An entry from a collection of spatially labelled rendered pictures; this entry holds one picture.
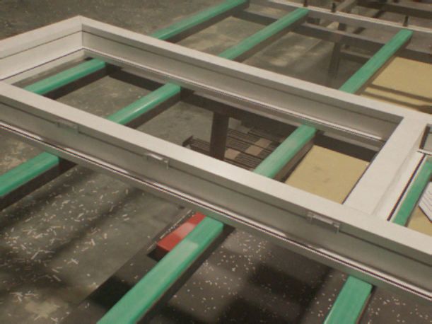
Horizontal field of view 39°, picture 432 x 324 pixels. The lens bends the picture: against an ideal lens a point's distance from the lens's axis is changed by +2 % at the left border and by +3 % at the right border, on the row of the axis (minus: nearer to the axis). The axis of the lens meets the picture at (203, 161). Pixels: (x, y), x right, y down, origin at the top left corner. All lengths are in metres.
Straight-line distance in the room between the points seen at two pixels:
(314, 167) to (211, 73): 0.41
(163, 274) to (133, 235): 1.48
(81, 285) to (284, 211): 1.30
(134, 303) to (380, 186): 0.44
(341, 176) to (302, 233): 0.68
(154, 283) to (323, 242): 0.26
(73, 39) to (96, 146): 0.53
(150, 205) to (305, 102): 1.30
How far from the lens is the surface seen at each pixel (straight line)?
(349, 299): 0.88
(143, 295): 0.83
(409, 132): 1.21
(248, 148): 2.30
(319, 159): 1.66
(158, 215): 2.44
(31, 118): 1.17
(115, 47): 1.53
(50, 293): 2.11
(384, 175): 1.04
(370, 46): 2.05
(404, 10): 2.57
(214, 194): 0.98
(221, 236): 0.97
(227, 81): 1.38
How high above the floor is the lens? 1.44
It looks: 31 degrees down
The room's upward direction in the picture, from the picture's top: 6 degrees clockwise
